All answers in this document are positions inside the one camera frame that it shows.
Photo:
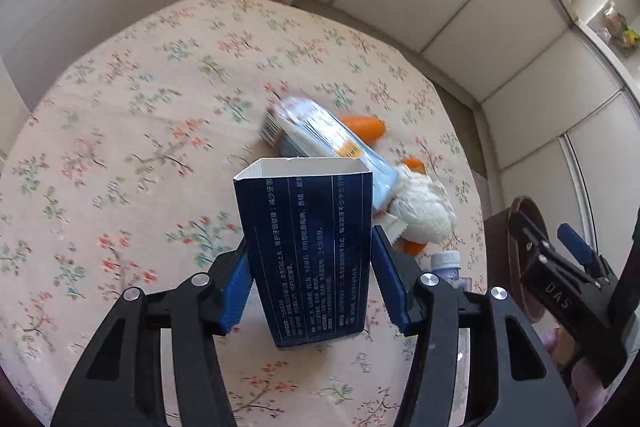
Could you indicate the orange carrot piece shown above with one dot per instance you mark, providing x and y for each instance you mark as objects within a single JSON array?
[
  {"x": 414, "y": 248},
  {"x": 414, "y": 164},
  {"x": 367, "y": 127}
]

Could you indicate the clear plastic bottle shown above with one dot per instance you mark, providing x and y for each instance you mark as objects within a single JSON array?
[{"x": 446, "y": 264}]

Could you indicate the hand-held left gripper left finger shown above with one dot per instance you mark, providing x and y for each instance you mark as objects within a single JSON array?
[{"x": 235, "y": 292}]

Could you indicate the person's right hand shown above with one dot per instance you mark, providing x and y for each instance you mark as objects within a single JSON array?
[{"x": 565, "y": 347}]

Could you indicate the dark blue cardboard box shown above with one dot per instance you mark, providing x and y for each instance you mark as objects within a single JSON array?
[{"x": 305, "y": 247}]

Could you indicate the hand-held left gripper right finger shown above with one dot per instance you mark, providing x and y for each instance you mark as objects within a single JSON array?
[{"x": 392, "y": 292}]

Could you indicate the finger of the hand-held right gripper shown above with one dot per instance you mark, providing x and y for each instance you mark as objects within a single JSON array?
[
  {"x": 577, "y": 247},
  {"x": 527, "y": 237}
]

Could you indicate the white tissue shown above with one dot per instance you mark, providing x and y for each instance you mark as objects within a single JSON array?
[{"x": 425, "y": 207}]

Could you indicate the floral tablecloth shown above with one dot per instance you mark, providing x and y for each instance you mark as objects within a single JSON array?
[{"x": 125, "y": 132}]

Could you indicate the light blue carton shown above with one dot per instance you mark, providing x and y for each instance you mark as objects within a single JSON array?
[{"x": 320, "y": 127}]

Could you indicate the white kitchen cabinets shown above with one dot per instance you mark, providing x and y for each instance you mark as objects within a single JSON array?
[{"x": 475, "y": 7}]

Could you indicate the green yellow package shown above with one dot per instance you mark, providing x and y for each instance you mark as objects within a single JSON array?
[{"x": 630, "y": 39}]

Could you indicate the brown waste bin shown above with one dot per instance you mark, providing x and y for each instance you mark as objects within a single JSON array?
[{"x": 500, "y": 247}]

